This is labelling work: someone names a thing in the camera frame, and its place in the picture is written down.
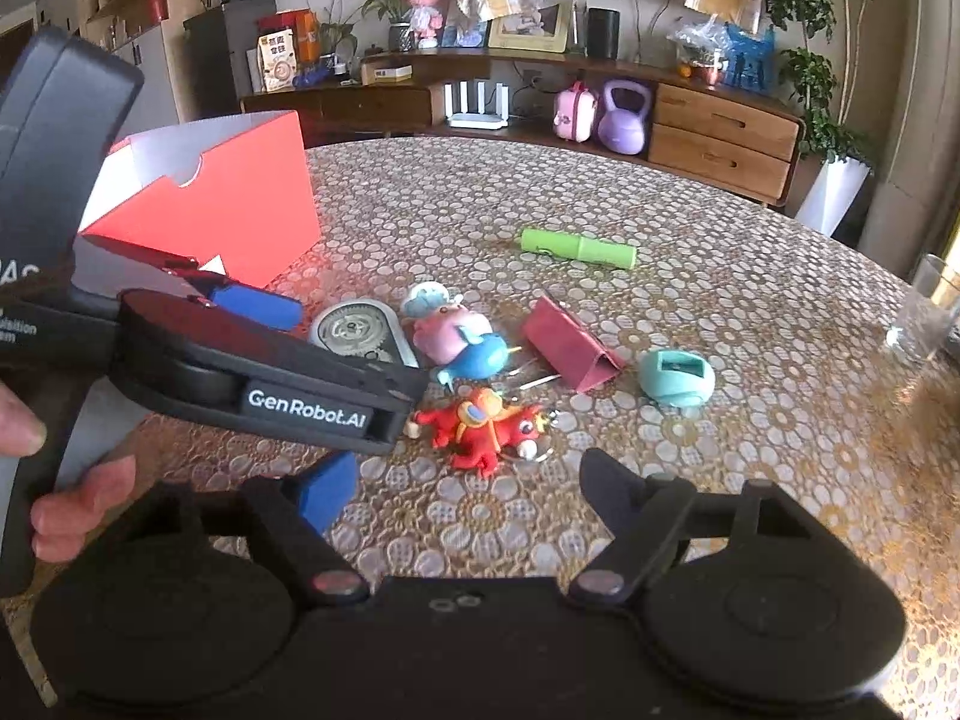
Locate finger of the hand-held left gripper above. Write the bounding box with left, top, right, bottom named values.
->
left=79, top=235, right=305, bottom=332
left=223, top=313, right=431, bottom=458

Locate yellow photo frame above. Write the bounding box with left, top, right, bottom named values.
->
left=487, top=4, right=569, bottom=54

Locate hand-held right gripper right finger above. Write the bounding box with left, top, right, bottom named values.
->
left=570, top=448, right=826, bottom=605

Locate green plastic tube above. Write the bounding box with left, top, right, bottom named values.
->
left=520, top=227, right=639, bottom=272

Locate black cabinet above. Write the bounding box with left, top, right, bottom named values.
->
left=183, top=4, right=260, bottom=122

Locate wooden tv cabinet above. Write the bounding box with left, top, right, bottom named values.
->
left=240, top=49, right=808, bottom=208

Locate purple kettlebell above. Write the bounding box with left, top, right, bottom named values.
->
left=597, top=80, right=654, bottom=157

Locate pink doll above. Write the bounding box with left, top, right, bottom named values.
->
left=400, top=0, right=449, bottom=50

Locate clear drinking glass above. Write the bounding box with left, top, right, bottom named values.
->
left=884, top=253, right=960, bottom=369

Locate small potted spider plant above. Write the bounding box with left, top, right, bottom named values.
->
left=358, top=0, right=418, bottom=54

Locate clear correction tape dispenser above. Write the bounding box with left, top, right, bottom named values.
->
left=307, top=298, right=420, bottom=371

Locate tall potted plant white pot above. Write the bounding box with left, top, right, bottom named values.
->
left=760, top=0, right=905, bottom=238

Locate red wallet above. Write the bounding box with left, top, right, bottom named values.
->
left=520, top=295, right=628, bottom=393

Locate pink toy suitcase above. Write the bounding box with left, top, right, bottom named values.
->
left=553, top=82, right=600, bottom=143

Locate beige standing air conditioner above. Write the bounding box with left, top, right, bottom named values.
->
left=859, top=0, right=960, bottom=272

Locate teal pencil sharpener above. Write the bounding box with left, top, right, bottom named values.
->
left=637, top=348, right=716, bottom=408

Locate clear plastic bag with fruit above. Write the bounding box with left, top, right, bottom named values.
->
left=667, top=15, right=733, bottom=84

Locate person's left hand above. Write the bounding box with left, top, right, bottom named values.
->
left=0, top=381, right=138, bottom=563

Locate blue figurine toy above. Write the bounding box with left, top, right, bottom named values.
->
left=434, top=331, right=523, bottom=392

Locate small potted green plant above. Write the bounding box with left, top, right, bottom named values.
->
left=318, top=0, right=358, bottom=69

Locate orange box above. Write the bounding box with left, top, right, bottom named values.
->
left=277, top=9, right=320, bottom=65

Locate red cardboard box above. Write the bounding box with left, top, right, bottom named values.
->
left=75, top=110, right=324, bottom=290

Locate blue bag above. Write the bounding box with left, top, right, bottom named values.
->
left=723, top=24, right=778, bottom=92

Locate pink pig figurine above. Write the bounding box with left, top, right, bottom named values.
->
left=402, top=281, right=482, bottom=365

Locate black speaker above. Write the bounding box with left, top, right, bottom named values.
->
left=586, top=7, right=623, bottom=60

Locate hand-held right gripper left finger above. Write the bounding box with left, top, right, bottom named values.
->
left=112, top=451, right=370, bottom=605

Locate red dragon toy keychain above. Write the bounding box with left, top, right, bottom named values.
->
left=408, top=385, right=560, bottom=476

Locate white brown snack bag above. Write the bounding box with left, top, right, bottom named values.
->
left=256, top=30, right=298, bottom=94

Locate wooden wall shelf unit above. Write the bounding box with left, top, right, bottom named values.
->
left=78, top=0, right=185, bottom=137

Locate white router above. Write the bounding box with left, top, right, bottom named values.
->
left=443, top=82, right=512, bottom=131

